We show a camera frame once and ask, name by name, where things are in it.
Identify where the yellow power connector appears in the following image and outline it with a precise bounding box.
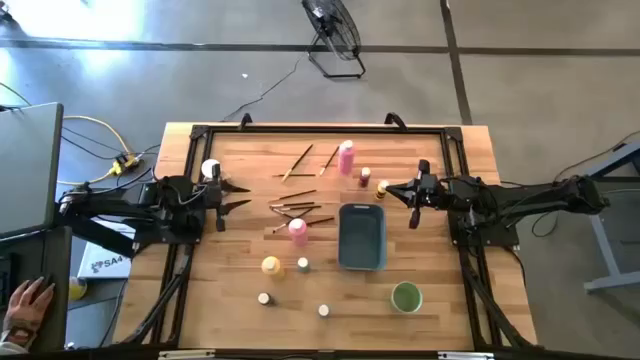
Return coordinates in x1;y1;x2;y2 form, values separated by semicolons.
108;152;142;177

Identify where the black desk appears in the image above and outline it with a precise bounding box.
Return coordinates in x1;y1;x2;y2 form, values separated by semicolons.
0;225;74;354

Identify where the yellow round object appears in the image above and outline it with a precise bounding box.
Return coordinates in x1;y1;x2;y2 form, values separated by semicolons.
68;275;89;302

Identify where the grey metal table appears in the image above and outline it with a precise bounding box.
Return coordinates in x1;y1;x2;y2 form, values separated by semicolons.
581;141;640;295

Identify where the black fan cable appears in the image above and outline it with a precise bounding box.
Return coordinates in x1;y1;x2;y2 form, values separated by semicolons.
221;49;309;123

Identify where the pink paint bottle white cap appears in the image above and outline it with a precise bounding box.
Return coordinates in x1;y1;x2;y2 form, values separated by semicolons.
288;218;309;247
337;139;356;176

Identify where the black floor fan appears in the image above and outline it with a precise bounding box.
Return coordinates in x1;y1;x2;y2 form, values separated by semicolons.
301;0;368;80

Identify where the black floor cable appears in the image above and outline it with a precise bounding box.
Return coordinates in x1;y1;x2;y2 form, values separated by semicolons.
529;128;640;239

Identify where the large yellow paint bottle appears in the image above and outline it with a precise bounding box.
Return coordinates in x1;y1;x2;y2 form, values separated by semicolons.
260;255;286;280

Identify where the silver bracket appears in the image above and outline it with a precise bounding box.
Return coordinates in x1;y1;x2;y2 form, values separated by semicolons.
157;349;217;360
437;351;497;360

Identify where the black metal bar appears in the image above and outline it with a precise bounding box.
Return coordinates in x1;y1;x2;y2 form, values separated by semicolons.
69;214;136;259

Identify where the grey monitor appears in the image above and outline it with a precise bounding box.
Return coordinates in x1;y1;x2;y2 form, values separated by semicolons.
0;102;65;239

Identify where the black paintbrush orange tip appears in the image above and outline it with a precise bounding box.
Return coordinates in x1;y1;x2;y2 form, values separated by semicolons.
268;188;318;204

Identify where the green cup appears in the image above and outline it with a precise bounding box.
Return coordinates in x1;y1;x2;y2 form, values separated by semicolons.
390;280;424;315

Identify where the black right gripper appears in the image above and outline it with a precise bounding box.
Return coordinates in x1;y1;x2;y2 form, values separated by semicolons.
386;158;447;230

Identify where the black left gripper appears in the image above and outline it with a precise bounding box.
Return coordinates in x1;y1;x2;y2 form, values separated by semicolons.
201;162;252;233

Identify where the person's hand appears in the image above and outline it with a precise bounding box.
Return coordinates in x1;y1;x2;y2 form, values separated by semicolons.
7;276;56;334

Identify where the person's forearm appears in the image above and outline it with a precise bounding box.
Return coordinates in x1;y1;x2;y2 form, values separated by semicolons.
0;323;39;357

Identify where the white cardboard box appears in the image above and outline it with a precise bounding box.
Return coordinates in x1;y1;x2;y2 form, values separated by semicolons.
78;241;135;280

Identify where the yellow cable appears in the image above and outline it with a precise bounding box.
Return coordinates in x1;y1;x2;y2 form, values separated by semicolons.
56;114;134;187

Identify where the teal plastic bin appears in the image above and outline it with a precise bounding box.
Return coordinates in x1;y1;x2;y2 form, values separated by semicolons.
337;202;389;272

